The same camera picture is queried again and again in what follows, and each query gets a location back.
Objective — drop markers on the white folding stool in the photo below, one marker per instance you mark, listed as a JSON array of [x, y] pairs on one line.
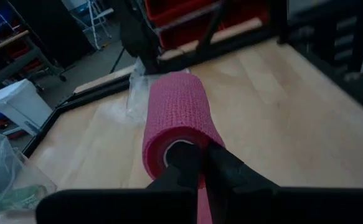
[[97, 18]]

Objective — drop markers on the pink slider tag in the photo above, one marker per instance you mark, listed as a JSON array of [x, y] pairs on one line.
[[178, 105]]

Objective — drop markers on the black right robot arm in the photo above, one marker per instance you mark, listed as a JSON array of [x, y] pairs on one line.
[[137, 31]]

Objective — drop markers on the green labelled packet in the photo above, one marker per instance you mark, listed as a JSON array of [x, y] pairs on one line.
[[19, 196]]

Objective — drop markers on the white trash bin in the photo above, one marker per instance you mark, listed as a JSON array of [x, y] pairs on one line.
[[22, 102]]

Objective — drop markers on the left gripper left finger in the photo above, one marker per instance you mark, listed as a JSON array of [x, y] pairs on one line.
[[184, 155]]

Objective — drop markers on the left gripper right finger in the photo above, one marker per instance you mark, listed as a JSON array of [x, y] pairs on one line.
[[231, 174]]

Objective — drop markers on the grey workbench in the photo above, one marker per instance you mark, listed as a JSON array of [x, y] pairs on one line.
[[16, 59]]

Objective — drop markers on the clear plastic bag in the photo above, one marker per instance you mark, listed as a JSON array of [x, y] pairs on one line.
[[137, 93]]

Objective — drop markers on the clear acrylic bin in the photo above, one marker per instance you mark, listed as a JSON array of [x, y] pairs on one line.
[[41, 183]]

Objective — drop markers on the red storage bin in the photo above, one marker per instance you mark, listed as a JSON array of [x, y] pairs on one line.
[[175, 9], [187, 34]]

